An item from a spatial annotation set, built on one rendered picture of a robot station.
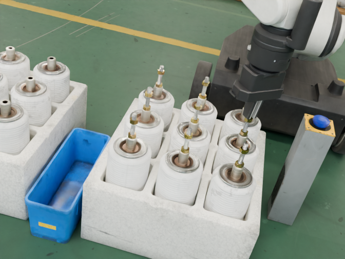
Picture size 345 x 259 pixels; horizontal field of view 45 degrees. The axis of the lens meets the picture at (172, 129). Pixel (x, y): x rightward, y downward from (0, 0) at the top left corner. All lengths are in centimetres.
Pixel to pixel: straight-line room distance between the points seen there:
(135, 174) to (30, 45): 108
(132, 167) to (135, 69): 91
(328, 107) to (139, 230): 77
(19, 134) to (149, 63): 93
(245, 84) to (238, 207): 26
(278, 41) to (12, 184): 66
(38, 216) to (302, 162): 64
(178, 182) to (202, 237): 14
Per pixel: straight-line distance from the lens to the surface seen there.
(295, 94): 143
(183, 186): 89
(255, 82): 87
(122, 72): 171
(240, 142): 98
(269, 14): 80
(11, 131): 99
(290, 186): 113
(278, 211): 119
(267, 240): 116
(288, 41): 83
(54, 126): 109
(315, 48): 124
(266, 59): 84
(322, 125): 104
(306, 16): 81
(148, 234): 97
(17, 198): 105
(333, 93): 146
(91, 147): 120
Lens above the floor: 83
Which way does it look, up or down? 35 degrees down
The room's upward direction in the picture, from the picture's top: 11 degrees clockwise
